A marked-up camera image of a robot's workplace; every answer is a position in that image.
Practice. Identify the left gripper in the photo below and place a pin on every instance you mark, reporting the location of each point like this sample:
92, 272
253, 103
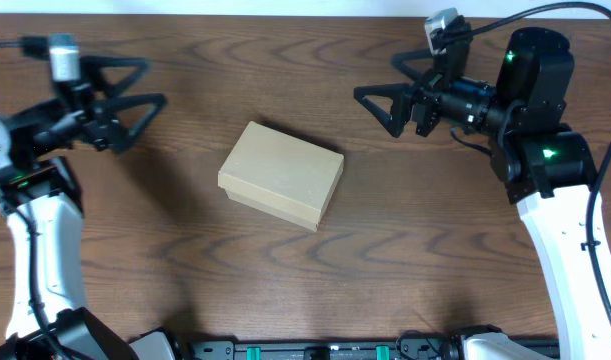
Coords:
104, 130

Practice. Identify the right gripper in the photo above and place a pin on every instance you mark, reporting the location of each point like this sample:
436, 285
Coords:
395, 124

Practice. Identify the cardboard box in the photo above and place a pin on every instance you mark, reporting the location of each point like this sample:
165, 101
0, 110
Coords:
281, 175

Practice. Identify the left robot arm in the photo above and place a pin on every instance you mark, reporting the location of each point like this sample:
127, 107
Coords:
41, 201

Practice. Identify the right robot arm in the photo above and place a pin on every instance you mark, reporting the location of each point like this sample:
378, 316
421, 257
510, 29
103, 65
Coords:
546, 168

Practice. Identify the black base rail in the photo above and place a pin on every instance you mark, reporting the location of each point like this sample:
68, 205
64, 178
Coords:
407, 347

